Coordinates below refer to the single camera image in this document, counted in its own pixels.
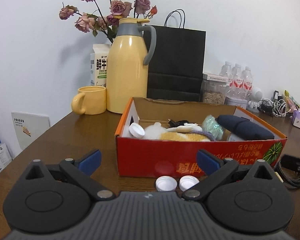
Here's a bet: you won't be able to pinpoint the navy blue pouch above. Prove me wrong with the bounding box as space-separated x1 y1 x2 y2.
216 115 274 141

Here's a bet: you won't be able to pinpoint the white round cap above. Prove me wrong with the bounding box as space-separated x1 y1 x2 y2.
179 176 199 192
155 176 178 192

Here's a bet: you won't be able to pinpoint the colourful snack packets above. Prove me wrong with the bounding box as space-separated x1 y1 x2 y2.
284 90 300 111

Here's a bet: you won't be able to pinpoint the green glittery item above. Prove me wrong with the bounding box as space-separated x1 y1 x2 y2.
202 115 224 140

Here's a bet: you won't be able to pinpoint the white robot figurine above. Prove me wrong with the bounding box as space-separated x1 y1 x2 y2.
247 86 263 113

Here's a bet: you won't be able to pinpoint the white tin box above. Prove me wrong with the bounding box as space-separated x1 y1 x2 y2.
224 96 248 109

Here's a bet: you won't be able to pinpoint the white plush toy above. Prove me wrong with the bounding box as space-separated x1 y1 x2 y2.
143 122 215 142

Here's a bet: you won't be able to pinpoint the middle water bottle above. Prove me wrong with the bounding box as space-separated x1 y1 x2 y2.
228 63 243 98

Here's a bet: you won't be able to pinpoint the water bottle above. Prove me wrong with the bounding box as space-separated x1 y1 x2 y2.
219 61 232 78
241 66 253 100
228 63 243 98

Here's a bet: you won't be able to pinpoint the right water bottle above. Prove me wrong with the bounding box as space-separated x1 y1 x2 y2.
241 66 253 100

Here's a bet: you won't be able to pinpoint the yellow ceramic mug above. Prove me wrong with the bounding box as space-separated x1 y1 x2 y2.
71 86 107 115

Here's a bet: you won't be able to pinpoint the red cardboard box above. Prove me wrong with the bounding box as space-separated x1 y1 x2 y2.
115 98 287 178

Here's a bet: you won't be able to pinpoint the clear seed container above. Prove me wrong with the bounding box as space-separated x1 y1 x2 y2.
200 73 227 105

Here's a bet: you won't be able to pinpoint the left water bottle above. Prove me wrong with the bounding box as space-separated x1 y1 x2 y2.
219 61 232 78

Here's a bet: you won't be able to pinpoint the yellow thermos jug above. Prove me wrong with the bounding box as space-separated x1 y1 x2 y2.
106 18 157 114

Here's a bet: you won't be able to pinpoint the black paper bag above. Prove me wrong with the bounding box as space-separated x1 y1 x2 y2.
147 9 206 102

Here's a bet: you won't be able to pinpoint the white milk carton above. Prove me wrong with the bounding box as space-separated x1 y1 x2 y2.
90 44 110 87

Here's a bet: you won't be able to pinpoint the dried pink rose bouquet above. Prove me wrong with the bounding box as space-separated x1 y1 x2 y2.
58 0 158 43

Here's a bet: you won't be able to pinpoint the tangled cables pile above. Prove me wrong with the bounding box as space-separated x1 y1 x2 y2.
258 89 294 118

